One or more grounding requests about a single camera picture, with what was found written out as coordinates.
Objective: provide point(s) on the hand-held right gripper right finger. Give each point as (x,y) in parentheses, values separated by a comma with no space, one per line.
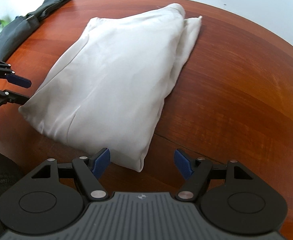
(184,163)

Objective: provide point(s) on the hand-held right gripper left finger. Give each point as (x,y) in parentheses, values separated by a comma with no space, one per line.
(101,163)

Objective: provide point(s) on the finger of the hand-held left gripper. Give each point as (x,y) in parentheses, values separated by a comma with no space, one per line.
(14,97)
(17,79)

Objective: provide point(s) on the white satin shirt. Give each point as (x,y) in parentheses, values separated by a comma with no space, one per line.
(116,80)

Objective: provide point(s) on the dark grey folded garment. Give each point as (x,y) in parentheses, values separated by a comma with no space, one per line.
(14,32)

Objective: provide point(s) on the small green object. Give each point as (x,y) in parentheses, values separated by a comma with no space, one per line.
(4,21)

